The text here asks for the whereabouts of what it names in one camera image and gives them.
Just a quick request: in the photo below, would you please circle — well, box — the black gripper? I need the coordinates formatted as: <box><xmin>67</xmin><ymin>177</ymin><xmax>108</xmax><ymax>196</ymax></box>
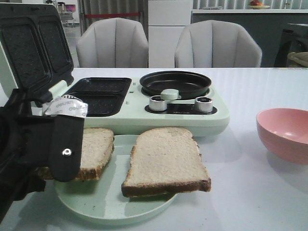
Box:
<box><xmin>0</xmin><ymin>89</ymin><xmax>88</xmax><ymax>212</ymax></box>

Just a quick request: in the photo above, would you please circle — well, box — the bread slice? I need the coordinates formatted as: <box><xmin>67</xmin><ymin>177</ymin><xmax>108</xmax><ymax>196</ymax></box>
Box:
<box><xmin>36</xmin><ymin>127</ymin><xmax>115</xmax><ymax>181</ymax></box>
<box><xmin>121</xmin><ymin>127</ymin><xmax>211</xmax><ymax>197</ymax></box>

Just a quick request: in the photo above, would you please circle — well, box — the green breakfast maker lid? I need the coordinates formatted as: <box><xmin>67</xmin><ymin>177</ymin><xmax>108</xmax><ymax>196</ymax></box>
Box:
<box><xmin>0</xmin><ymin>3</ymin><xmax>74</xmax><ymax>105</ymax></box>

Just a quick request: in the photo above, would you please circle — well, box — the pink plastic bowl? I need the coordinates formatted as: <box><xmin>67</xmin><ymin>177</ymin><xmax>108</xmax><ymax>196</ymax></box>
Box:
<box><xmin>256</xmin><ymin>108</ymin><xmax>308</xmax><ymax>165</ymax></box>

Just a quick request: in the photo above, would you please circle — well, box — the green breakfast maker base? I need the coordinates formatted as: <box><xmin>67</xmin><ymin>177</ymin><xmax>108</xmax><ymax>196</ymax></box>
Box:
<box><xmin>47</xmin><ymin>77</ymin><xmax>230</xmax><ymax>137</ymax></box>

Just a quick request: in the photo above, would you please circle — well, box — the left grey upholstered chair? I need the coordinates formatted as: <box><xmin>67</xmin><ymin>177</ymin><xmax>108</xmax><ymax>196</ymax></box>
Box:
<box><xmin>76</xmin><ymin>18</ymin><xmax>149</xmax><ymax>68</ymax></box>

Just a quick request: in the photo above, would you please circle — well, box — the grey upholstered chair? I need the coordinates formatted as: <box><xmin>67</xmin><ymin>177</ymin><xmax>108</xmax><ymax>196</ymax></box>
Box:
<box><xmin>174</xmin><ymin>20</ymin><xmax>262</xmax><ymax>68</ymax></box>
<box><xmin>76</xmin><ymin>18</ymin><xmax>149</xmax><ymax>68</ymax></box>

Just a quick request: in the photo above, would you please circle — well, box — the left silver control knob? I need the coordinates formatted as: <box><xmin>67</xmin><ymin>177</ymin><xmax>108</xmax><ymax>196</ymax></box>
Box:
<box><xmin>149</xmin><ymin>95</ymin><xmax>167</xmax><ymax>112</ymax></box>

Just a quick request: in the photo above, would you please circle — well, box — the silver control knob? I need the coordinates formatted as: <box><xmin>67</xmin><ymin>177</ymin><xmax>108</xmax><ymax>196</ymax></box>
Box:
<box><xmin>149</xmin><ymin>95</ymin><xmax>167</xmax><ymax>112</ymax></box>
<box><xmin>194</xmin><ymin>97</ymin><xmax>213</xmax><ymax>113</ymax></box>

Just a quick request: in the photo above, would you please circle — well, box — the light green round plate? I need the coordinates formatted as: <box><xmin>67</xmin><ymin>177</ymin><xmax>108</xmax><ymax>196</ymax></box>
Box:
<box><xmin>54</xmin><ymin>135</ymin><xmax>176</xmax><ymax>225</ymax></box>

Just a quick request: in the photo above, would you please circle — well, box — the black round frying pan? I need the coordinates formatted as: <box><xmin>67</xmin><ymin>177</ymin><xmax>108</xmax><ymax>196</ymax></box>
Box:
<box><xmin>140</xmin><ymin>70</ymin><xmax>212</xmax><ymax>100</ymax></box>

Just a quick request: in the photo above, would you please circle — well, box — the right silver control knob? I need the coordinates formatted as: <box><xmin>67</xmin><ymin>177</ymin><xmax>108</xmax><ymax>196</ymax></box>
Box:
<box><xmin>194</xmin><ymin>97</ymin><xmax>213</xmax><ymax>113</ymax></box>

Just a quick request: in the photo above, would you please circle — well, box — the white refrigerator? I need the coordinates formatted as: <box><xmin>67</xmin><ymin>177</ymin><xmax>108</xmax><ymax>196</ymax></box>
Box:
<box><xmin>148</xmin><ymin>0</ymin><xmax>193</xmax><ymax>68</ymax></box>

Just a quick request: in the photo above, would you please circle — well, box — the right grey upholstered chair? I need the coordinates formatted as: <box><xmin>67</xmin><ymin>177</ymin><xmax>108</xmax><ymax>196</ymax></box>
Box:
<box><xmin>174</xmin><ymin>20</ymin><xmax>262</xmax><ymax>68</ymax></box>

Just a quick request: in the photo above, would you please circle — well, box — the fruit bowl on counter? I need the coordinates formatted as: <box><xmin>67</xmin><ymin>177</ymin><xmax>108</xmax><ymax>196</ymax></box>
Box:
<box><xmin>248</xmin><ymin>0</ymin><xmax>270</xmax><ymax>10</ymax></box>

